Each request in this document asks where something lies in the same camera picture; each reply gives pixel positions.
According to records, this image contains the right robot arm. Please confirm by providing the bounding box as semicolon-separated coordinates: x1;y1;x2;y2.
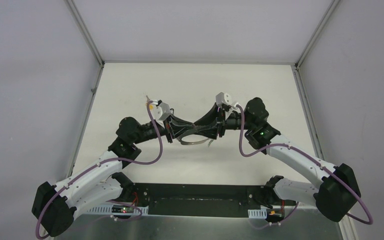
193;97;367;222

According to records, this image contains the white slotted cable duct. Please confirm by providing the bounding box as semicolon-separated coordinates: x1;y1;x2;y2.
85;204;149;216

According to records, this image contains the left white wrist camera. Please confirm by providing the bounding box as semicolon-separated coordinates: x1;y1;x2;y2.
153;102;171;121

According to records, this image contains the perforated metal ring plate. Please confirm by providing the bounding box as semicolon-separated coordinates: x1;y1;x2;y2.
178;134;214;146

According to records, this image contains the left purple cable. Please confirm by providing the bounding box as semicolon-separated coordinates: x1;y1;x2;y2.
35;100;164;240

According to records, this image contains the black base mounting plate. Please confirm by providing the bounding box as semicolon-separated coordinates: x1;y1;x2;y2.
115;183;296;218

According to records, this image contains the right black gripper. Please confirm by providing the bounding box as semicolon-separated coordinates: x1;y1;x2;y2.
193;103;255;140

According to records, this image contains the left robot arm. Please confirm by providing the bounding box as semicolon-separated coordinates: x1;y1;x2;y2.
31;114;197;240

